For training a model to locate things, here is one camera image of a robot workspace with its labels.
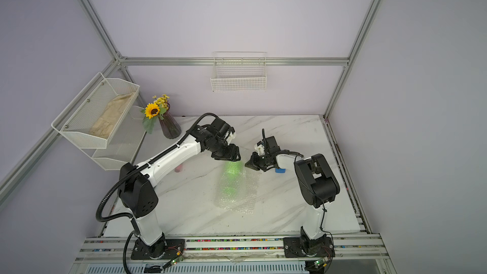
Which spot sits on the yellow sunflower bouquet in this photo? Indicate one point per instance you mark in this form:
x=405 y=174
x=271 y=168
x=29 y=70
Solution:
x=154 y=112

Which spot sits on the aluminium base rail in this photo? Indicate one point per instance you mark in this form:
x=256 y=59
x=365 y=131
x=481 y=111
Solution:
x=342 y=253

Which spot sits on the beige cloth in basket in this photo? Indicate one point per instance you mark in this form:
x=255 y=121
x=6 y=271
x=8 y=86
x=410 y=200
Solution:
x=105 y=124

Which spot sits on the white mesh wall basket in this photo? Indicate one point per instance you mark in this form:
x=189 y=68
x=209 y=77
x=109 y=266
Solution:
x=76 y=120

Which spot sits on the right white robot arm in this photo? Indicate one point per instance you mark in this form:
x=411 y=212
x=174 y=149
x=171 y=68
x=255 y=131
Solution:
x=318 y=186

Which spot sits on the aluminium frame post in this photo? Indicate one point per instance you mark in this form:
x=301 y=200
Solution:
x=89 y=8

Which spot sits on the clear bubble wrap sheet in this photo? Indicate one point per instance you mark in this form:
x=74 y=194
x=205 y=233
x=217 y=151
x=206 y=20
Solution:
x=245 y=200

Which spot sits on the green plastic wine glass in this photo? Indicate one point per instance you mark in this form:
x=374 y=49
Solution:
x=230 y=180

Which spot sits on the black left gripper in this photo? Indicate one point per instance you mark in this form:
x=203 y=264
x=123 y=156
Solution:
x=233 y=151

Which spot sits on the lower white mesh basket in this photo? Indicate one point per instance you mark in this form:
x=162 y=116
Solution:
x=125 y=143

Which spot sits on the ribbed smoky glass vase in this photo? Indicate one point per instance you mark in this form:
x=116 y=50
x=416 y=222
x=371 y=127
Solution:
x=170 y=127

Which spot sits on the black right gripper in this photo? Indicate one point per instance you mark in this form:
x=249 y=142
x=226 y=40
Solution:
x=253 y=162

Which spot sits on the horizontal aluminium back rail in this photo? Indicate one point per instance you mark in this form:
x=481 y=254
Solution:
x=208 y=61

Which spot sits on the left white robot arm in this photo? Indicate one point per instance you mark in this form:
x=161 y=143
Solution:
x=138 y=193

